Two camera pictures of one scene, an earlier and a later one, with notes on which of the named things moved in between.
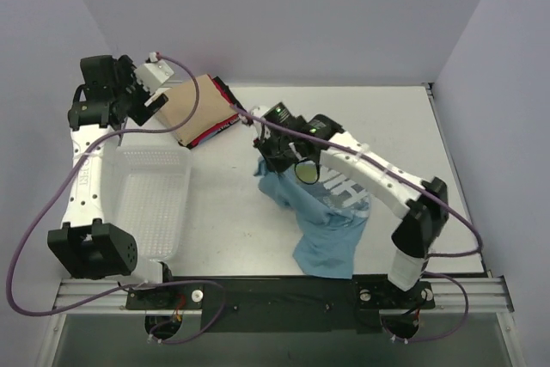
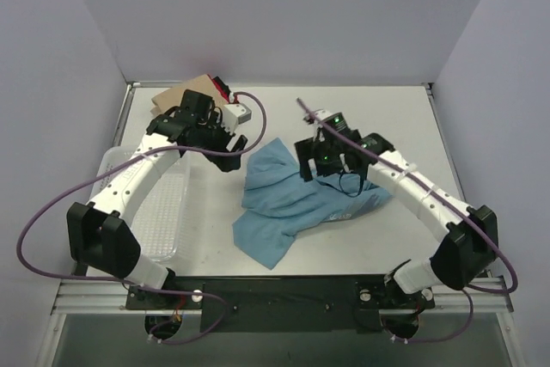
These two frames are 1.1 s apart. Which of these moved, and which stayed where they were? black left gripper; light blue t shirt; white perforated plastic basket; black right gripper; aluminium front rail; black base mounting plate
Moved: light blue t shirt; black left gripper; black right gripper
Stayed: black base mounting plate; aluminium front rail; white perforated plastic basket
